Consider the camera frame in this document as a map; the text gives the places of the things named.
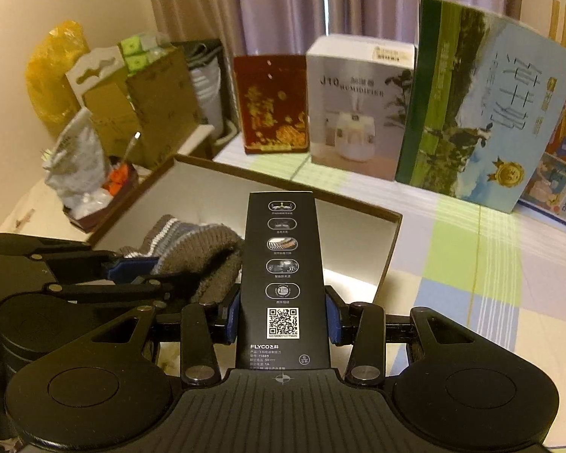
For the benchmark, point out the striped knitted cloth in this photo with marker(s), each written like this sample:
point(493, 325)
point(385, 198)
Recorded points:
point(203, 264)

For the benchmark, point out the white humidifier box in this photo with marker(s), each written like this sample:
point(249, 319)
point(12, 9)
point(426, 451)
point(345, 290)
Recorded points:
point(358, 113)

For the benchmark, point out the blue milk carton box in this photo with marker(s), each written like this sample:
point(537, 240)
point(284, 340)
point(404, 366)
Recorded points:
point(561, 170)

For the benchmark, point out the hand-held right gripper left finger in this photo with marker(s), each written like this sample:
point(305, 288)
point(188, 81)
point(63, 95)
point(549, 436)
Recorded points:
point(232, 321)

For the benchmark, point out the yellow plastic bag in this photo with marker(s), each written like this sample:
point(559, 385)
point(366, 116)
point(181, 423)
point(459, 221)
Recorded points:
point(52, 75)

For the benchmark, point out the green tissue packs in carton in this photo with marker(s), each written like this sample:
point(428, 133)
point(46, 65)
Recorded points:
point(139, 52)

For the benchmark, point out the metal stick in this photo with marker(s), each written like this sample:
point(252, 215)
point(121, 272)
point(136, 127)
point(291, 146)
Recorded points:
point(131, 148)

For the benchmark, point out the purple curtain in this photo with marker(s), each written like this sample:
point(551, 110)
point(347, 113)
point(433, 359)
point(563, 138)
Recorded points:
point(287, 4)

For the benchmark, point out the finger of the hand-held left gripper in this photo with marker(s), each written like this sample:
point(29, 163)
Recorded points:
point(108, 291)
point(127, 269)

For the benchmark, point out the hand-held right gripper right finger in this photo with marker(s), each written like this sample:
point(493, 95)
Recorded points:
point(334, 321)

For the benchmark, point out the black product box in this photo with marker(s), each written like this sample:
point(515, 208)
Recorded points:
point(287, 255)

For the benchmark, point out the dark red tray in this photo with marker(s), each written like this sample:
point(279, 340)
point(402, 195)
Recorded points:
point(99, 212)

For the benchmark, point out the open tan cardboard carton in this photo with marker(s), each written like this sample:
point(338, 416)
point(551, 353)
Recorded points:
point(155, 108)

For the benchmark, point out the dark red gift box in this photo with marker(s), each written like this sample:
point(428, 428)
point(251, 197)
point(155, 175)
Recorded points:
point(271, 104)

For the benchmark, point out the white bucket in black bag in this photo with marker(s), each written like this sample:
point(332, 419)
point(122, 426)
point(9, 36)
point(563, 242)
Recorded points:
point(207, 94)

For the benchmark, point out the brown cardboard box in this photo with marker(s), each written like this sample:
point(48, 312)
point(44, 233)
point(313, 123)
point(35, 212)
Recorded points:
point(339, 226)

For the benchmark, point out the green milk carton box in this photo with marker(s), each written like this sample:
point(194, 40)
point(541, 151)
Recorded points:
point(476, 104)

